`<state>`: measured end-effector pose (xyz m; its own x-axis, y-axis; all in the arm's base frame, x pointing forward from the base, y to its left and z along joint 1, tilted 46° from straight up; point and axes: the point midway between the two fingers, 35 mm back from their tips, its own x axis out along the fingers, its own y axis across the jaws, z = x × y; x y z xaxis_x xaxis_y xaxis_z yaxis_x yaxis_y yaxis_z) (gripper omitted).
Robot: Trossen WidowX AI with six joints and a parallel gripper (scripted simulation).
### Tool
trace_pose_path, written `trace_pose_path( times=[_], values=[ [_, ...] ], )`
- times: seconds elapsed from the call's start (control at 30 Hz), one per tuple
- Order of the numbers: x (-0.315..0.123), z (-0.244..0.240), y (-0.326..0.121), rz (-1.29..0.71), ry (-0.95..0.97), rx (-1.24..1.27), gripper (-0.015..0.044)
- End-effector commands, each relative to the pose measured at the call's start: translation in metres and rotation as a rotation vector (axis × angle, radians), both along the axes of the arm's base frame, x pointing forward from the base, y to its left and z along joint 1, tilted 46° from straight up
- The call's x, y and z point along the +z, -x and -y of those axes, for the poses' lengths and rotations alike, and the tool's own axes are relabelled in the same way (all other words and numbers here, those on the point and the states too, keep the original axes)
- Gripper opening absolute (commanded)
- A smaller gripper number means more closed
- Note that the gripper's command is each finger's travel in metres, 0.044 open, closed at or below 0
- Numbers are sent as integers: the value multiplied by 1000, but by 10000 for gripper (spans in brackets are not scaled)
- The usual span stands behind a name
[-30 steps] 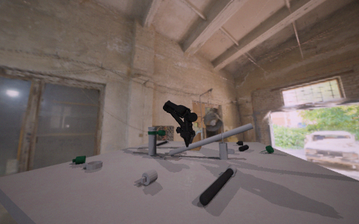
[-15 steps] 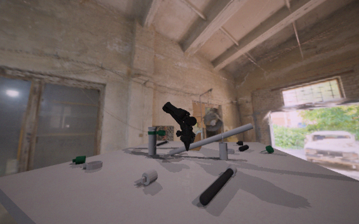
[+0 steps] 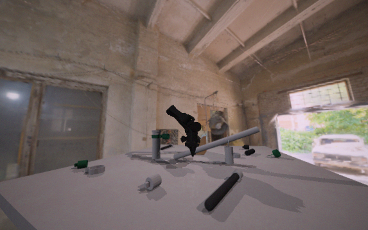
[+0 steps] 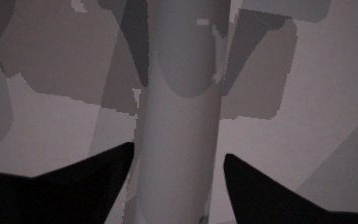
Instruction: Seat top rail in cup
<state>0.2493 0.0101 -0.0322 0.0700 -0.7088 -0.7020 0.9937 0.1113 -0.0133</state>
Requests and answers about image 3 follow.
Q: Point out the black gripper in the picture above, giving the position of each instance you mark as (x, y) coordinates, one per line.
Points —
(192, 143)

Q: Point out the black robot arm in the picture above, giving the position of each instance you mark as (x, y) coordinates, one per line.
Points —
(186, 121)

